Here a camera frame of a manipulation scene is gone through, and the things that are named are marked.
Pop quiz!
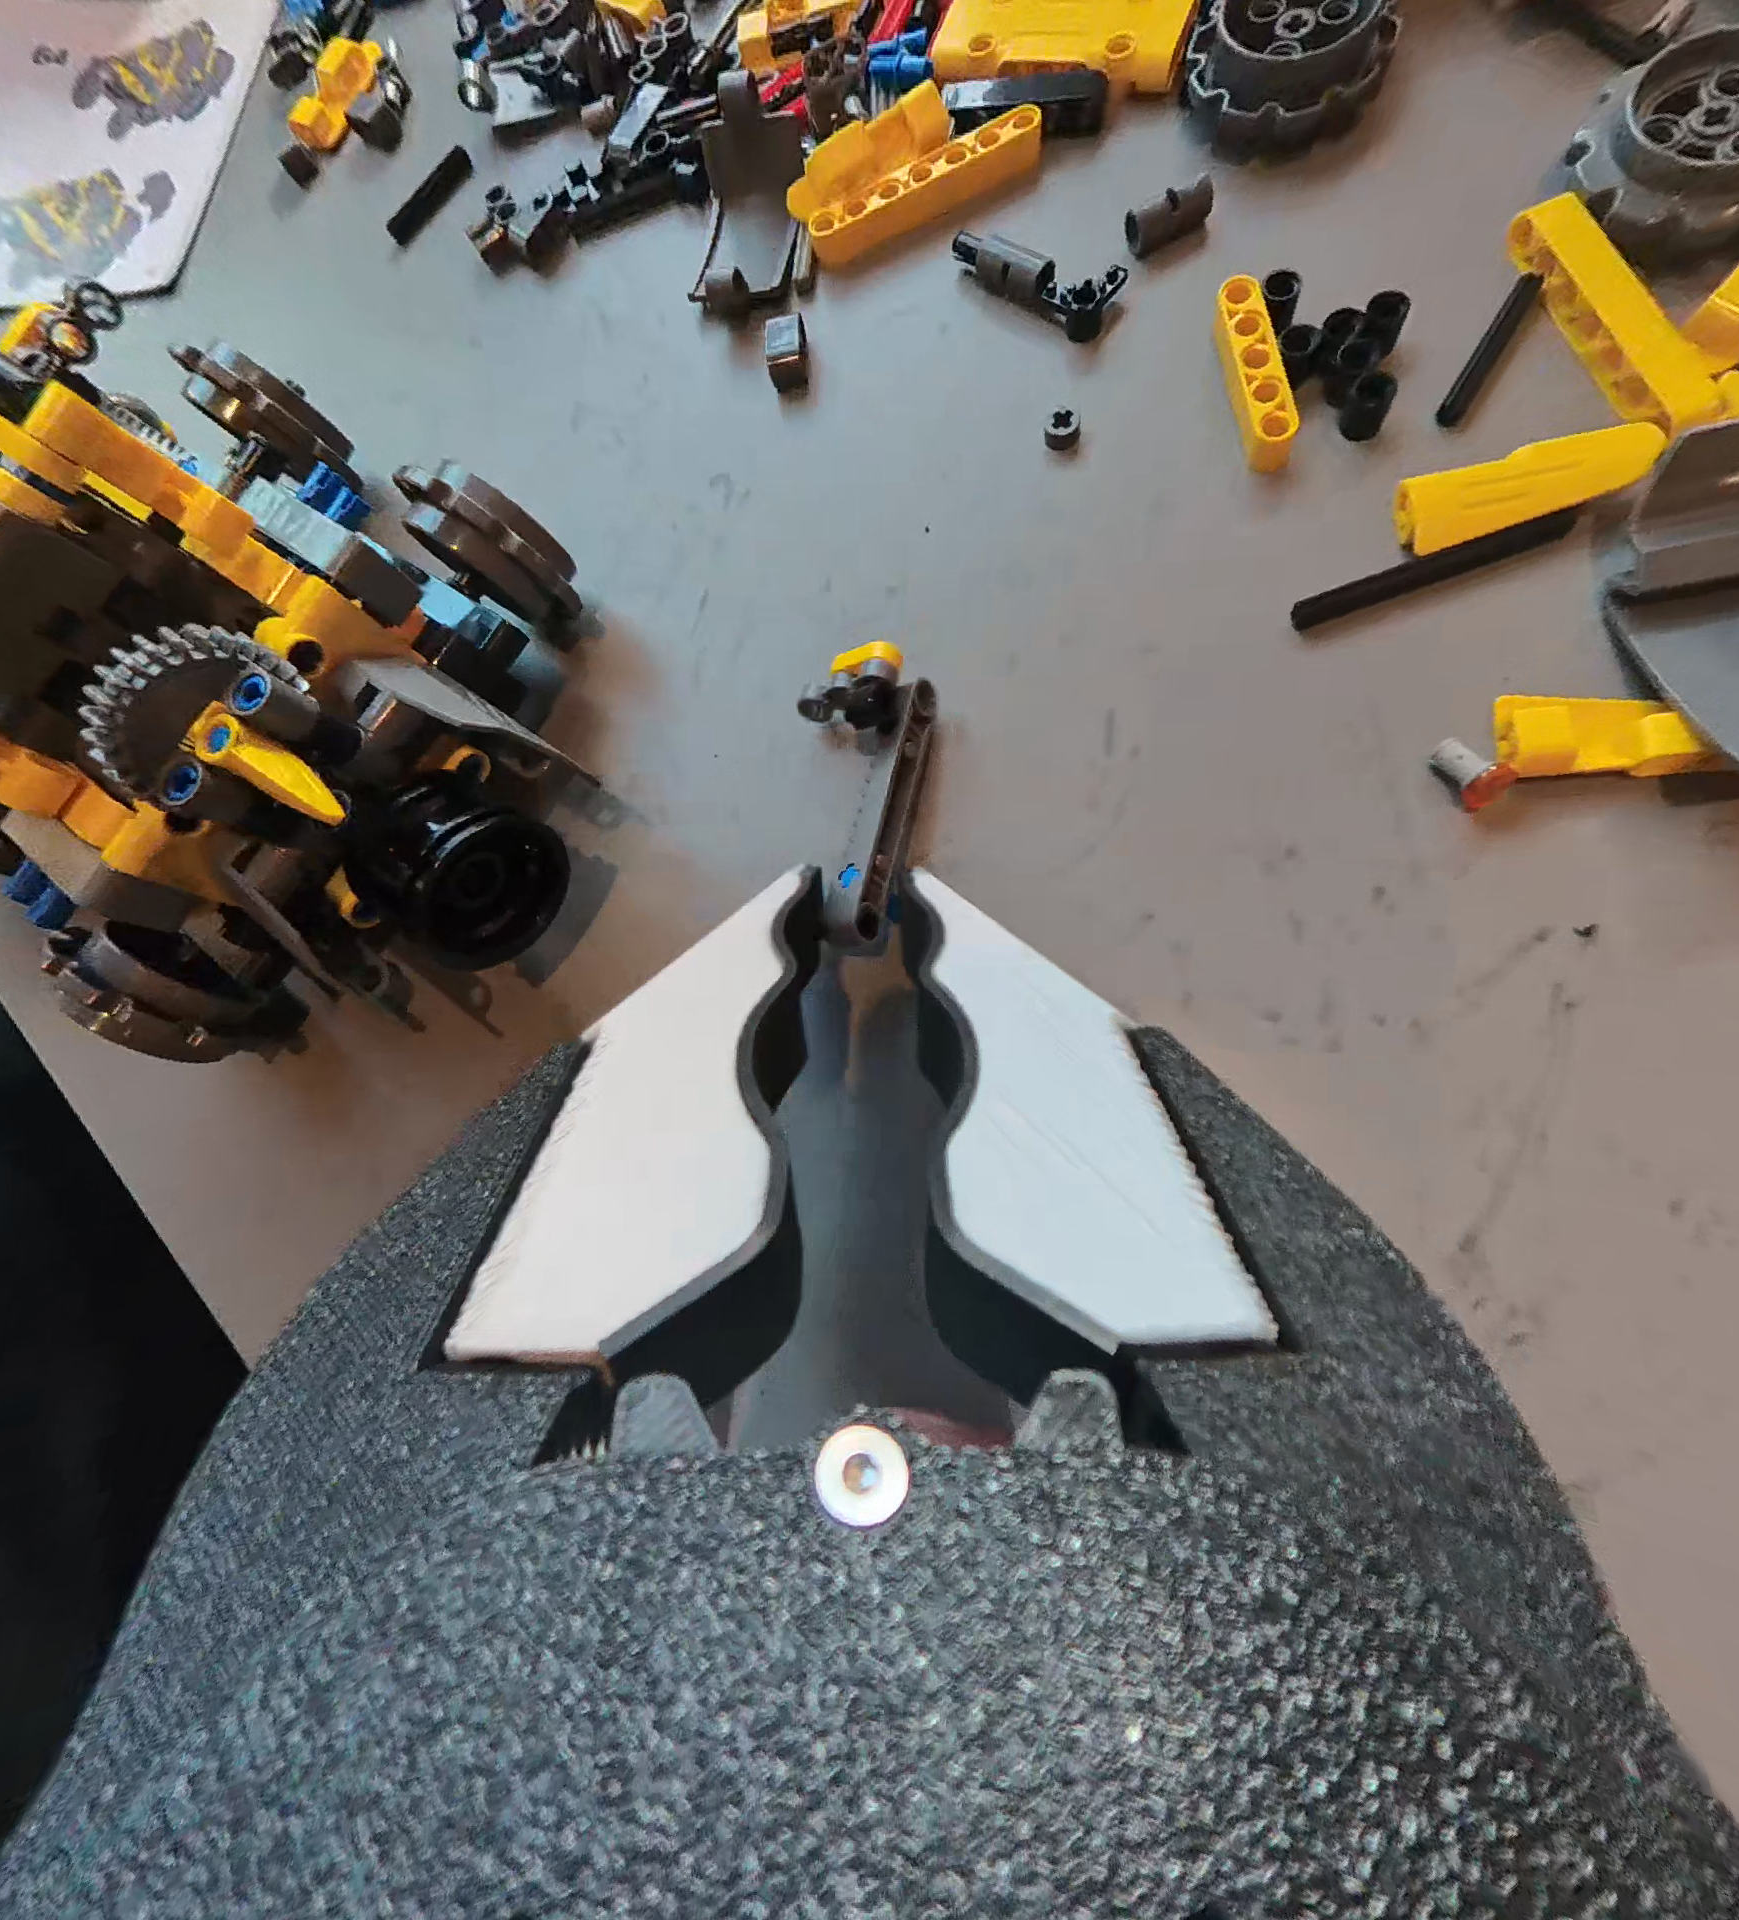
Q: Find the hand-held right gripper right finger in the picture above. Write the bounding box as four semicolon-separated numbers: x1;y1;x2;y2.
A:
898;866;1282;1358

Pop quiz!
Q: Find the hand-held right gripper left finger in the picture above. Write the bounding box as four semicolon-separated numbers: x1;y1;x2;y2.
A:
443;864;826;1388

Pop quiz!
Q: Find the grey toothed rack brick assembly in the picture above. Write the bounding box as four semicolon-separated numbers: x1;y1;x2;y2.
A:
797;641;943;954

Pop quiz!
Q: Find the yellow brick toy vehicle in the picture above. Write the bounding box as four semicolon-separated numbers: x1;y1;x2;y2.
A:
0;284;630;1065

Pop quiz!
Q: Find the grey desk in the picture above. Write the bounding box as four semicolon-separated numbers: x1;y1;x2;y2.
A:
0;0;1739;1861

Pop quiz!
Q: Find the person's black clothed torso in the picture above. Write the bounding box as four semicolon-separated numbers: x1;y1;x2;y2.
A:
0;989;249;1920

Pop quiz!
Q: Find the grey angled panel piece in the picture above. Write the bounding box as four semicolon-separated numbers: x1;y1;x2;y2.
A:
1595;406;1739;773

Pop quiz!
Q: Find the pile of loose brick pieces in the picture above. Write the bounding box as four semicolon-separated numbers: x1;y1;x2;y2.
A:
261;0;1739;819

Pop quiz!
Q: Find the grey toothed wheel hub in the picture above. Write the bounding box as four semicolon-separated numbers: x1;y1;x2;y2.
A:
1183;0;1404;159
1560;22;1739;256

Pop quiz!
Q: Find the yellow rectangular panel piece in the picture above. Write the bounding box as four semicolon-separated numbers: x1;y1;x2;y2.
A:
930;0;1204;100

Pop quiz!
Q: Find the instruction booklet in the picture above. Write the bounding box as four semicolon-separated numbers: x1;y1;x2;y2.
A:
0;0;282;313

